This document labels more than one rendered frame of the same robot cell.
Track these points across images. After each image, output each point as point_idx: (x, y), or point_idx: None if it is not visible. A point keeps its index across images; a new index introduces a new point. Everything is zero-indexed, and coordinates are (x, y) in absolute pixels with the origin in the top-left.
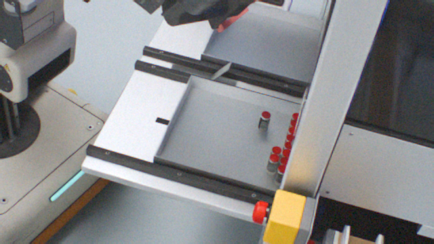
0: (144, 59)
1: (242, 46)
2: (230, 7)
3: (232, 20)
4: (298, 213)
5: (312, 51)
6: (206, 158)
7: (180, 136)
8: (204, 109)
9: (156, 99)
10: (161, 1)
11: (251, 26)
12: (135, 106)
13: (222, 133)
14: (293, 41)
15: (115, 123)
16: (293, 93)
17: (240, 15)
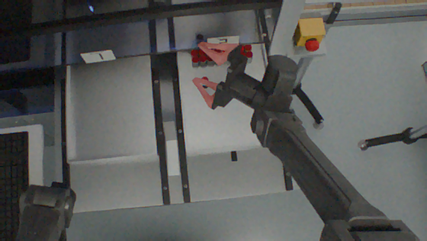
0: (174, 200)
1: (119, 131)
2: (243, 69)
3: (216, 84)
4: (312, 20)
5: (99, 78)
6: (252, 111)
7: (242, 136)
8: (207, 131)
9: (214, 170)
10: (289, 108)
11: (89, 134)
12: (229, 181)
13: (224, 110)
14: (93, 95)
15: (253, 187)
16: (158, 75)
17: (207, 80)
